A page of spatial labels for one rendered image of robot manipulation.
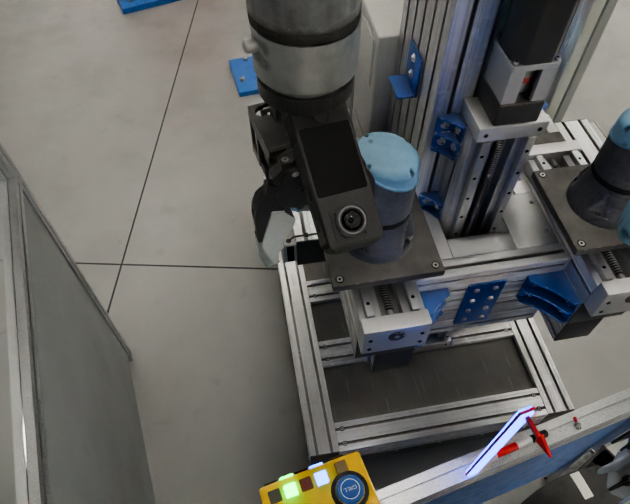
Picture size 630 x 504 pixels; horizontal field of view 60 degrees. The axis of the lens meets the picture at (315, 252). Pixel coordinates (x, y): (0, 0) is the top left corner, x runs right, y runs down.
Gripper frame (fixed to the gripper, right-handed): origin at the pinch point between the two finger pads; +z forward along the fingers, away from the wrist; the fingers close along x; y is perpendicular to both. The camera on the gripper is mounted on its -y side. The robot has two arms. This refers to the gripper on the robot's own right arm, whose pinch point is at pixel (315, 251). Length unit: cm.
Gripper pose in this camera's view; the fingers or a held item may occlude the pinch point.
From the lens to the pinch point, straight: 55.1
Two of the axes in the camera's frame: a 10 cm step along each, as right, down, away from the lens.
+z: 0.0, 5.8, 8.1
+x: -9.4, 2.8, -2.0
